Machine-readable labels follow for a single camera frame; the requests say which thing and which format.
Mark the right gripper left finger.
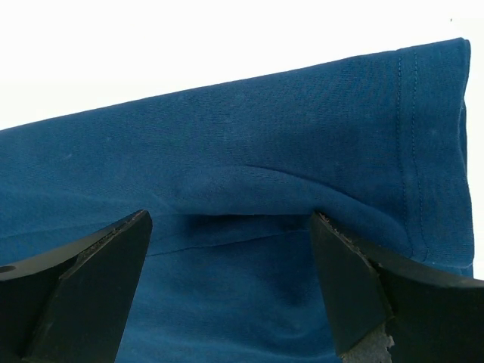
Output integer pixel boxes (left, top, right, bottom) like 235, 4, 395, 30
1, 210, 153, 363

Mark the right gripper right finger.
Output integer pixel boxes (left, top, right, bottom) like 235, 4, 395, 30
310, 213, 483, 362

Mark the blue t-shirt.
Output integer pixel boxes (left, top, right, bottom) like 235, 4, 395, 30
1, 38, 474, 362

